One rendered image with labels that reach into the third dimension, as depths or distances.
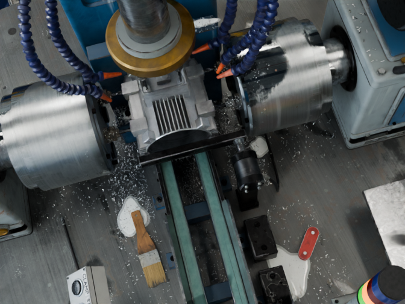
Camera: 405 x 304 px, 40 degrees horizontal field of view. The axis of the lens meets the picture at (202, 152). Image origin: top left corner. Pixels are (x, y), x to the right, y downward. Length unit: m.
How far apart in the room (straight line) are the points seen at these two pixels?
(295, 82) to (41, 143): 0.56
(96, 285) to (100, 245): 0.31
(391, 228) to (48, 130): 0.80
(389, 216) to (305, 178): 0.25
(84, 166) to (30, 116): 0.16
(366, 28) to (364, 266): 0.58
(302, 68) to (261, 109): 0.12
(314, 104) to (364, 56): 0.15
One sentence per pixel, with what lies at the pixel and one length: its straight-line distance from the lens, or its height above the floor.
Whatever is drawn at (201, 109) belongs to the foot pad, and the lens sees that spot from 1.28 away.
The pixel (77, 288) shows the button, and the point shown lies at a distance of 1.20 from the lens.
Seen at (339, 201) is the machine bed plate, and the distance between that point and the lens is 1.50.
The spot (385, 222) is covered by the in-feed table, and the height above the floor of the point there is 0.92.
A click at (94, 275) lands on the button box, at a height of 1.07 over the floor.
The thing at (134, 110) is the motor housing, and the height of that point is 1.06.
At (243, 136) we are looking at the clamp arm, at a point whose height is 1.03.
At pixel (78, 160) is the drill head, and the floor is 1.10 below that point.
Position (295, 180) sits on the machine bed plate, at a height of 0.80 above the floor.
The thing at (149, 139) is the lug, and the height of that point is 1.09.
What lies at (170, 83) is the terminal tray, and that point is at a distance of 1.27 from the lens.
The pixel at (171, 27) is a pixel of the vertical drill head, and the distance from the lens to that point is 1.12.
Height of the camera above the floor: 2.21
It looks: 67 degrees down
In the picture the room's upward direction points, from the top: 10 degrees counter-clockwise
